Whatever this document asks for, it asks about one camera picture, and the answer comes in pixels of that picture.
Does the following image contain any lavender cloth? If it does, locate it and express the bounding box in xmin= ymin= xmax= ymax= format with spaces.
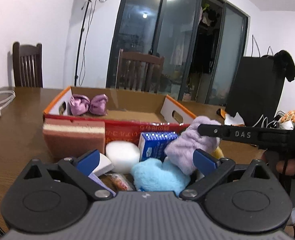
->
xmin=88 ymin=173 xmax=116 ymax=197

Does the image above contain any yellow white sheep plush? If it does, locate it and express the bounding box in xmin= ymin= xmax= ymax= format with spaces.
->
xmin=211 ymin=146 xmax=224 ymax=159

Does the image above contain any pink layered sponge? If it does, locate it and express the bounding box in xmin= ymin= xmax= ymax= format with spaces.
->
xmin=42 ymin=118 xmax=105 ymax=159

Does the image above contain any lavender fuzzy headband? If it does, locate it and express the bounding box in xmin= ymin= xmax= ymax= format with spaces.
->
xmin=164 ymin=116 xmax=220 ymax=176

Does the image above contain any light blue plush toy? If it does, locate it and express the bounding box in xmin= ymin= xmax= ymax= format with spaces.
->
xmin=131 ymin=158 xmax=190 ymax=196

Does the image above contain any purple satin bow scrunchie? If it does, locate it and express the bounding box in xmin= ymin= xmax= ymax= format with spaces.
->
xmin=69 ymin=94 xmax=108 ymax=116

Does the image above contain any blue tissue pack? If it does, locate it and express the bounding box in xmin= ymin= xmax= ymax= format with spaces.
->
xmin=138 ymin=132 xmax=178 ymax=161

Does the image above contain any person's right hand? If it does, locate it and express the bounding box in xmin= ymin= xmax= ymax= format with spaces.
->
xmin=261 ymin=151 xmax=295 ymax=176

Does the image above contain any white wedge eraser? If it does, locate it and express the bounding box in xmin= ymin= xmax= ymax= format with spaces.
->
xmin=92 ymin=153 xmax=114 ymax=177

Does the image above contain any small snack wrapper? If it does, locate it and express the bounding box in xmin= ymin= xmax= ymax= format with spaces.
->
xmin=107 ymin=173 xmax=135 ymax=191

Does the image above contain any orange white wrapper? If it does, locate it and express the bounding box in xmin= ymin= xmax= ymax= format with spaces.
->
xmin=216 ymin=108 xmax=245 ymax=126

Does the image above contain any black bag with garment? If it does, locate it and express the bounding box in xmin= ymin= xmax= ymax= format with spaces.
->
xmin=225 ymin=50 xmax=295 ymax=127

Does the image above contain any red cardboard box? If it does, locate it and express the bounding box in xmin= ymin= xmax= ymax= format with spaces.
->
xmin=43 ymin=87 xmax=196 ymax=146

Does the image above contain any dark wooden chair back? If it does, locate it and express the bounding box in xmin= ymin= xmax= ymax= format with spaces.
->
xmin=115 ymin=49 xmax=165 ymax=93

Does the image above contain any dark wooden chair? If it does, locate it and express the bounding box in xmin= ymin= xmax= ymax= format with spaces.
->
xmin=115 ymin=49 xmax=165 ymax=93
xmin=12 ymin=42 xmax=43 ymax=88

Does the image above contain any dark wooden chair left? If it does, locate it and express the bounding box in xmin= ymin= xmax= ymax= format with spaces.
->
xmin=12 ymin=42 xmax=43 ymax=88

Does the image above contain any sliding glass door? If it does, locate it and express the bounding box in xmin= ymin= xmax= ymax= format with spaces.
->
xmin=106 ymin=0 xmax=248 ymax=106

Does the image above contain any studio light on stand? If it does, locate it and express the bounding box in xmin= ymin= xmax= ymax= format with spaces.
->
xmin=74 ymin=0 xmax=107 ymax=87

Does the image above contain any white cable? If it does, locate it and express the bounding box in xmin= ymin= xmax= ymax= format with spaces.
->
xmin=252 ymin=109 xmax=286 ymax=130

